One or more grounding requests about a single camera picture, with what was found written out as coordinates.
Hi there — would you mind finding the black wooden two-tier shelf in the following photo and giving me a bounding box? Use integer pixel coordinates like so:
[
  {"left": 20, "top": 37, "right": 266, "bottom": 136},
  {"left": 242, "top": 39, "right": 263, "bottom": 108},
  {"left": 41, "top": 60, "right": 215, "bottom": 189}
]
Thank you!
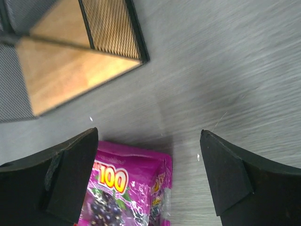
[{"left": 0, "top": 0, "right": 150, "bottom": 122}]

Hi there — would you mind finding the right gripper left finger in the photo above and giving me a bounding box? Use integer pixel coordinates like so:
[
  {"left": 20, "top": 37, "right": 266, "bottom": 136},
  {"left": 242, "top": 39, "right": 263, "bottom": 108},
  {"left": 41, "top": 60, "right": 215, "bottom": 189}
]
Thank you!
[{"left": 0, "top": 128, "right": 98, "bottom": 226}]

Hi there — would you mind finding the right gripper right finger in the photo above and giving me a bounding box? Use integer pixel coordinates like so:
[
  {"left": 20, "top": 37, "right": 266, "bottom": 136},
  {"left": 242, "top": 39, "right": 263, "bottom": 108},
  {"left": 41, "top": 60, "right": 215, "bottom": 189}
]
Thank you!
[{"left": 200, "top": 130, "right": 301, "bottom": 226}]

